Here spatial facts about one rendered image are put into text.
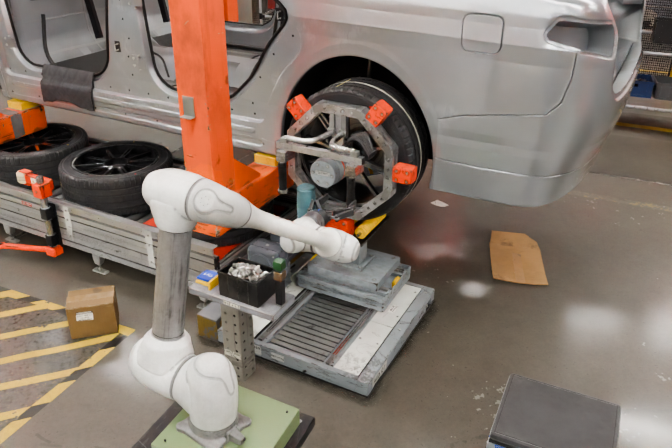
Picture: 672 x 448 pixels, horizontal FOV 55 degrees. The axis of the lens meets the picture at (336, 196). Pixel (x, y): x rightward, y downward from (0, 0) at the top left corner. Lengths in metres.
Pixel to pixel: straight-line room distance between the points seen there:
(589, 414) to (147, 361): 1.51
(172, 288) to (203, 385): 0.31
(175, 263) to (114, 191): 1.84
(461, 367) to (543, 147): 1.08
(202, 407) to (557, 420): 1.20
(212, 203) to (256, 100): 1.56
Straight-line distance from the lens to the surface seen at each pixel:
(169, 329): 2.14
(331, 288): 3.32
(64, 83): 4.25
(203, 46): 2.72
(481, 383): 3.06
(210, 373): 2.07
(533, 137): 2.77
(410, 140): 2.90
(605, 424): 2.51
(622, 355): 3.42
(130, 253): 3.64
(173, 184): 1.93
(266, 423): 2.29
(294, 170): 3.09
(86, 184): 3.86
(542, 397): 2.53
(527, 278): 3.82
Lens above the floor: 1.98
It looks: 25 degrees down
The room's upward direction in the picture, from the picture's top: 1 degrees clockwise
